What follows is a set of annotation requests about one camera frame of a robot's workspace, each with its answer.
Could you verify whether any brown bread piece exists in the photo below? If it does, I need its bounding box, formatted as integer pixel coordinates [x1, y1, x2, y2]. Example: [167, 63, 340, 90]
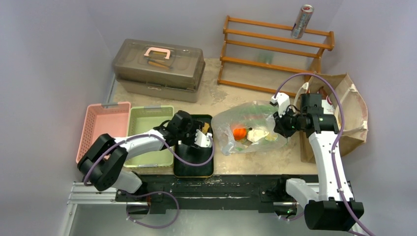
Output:
[201, 122, 211, 134]

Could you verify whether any silver drink can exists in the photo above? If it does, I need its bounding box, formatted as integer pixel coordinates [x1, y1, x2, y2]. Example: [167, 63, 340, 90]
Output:
[291, 4, 314, 39]

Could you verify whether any brown paper bag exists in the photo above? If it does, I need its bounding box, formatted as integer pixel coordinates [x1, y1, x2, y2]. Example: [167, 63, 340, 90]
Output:
[295, 73, 368, 157]

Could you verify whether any small orange pumpkin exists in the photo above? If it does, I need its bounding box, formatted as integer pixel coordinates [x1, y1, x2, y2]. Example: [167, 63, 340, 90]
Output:
[232, 128, 247, 141]

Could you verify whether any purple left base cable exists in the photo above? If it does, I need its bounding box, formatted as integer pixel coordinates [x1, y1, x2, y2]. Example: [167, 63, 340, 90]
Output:
[126, 191, 180, 229]

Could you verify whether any snack packet in paper bag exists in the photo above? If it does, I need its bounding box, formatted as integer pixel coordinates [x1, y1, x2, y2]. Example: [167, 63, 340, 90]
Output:
[317, 87, 335, 115]

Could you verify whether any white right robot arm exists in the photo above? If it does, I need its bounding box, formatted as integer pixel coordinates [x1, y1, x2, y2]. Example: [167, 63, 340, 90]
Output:
[270, 92, 364, 232]

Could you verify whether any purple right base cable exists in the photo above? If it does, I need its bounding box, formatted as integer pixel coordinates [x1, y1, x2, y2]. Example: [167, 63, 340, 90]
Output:
[278, 202, 305, 222]

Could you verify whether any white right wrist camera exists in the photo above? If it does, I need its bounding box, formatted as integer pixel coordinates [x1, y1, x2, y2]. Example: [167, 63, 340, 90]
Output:
[269, 92, 290, 117]

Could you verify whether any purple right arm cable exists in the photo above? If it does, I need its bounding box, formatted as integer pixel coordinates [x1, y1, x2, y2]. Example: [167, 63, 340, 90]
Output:
[273, 73, 375, 236]

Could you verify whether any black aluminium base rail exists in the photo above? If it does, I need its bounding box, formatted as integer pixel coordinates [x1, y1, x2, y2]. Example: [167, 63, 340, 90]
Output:
[68, 175, 319, 220]

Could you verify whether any clear plastic grocery bag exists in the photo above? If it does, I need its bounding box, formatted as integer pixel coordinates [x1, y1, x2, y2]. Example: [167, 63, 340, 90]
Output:
[211, 101, 288, 155]

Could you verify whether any white cauliflower piece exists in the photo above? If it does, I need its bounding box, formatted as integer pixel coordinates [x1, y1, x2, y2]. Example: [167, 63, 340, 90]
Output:
[246, 129, 269, 143]

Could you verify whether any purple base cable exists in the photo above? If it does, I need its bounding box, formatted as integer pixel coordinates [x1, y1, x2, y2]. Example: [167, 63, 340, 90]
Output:
[126, 191, 180, 229]
[278, 202, 305, 222]

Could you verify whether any green plastic basket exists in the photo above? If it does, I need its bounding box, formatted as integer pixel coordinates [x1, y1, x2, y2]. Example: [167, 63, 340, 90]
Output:
[124, 105, 174, 168]

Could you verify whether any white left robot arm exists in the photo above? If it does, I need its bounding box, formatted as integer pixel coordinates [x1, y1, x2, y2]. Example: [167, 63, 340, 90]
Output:
[77, 111, 213, 201]

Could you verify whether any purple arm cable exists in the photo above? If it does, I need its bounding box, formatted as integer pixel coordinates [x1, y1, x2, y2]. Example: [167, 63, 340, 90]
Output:
[83, 133, 216, 187]
[273, 73, 375, 236]

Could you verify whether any orange wooden rack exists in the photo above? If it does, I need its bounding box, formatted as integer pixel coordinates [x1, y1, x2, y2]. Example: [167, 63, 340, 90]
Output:
[217, 16, 335, 97]

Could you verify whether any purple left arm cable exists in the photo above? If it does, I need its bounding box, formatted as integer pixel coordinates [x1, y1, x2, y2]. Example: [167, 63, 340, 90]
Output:
[83, 133, 216, 187]

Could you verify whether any black tray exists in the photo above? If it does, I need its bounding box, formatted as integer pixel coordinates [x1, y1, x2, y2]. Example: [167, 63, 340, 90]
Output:
[173, 114, 215, 178]

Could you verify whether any brown translucent storage box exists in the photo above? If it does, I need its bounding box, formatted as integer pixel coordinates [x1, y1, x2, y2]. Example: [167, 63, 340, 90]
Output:
[112, 39, 206, 103]

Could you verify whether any pink plastic basket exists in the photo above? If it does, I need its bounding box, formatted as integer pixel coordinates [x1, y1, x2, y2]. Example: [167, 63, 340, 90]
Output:
[76, 102, 131, 163]

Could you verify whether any pink box handle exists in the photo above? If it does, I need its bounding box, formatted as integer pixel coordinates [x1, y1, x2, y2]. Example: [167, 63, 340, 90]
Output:
[144, 47, 171, 60]

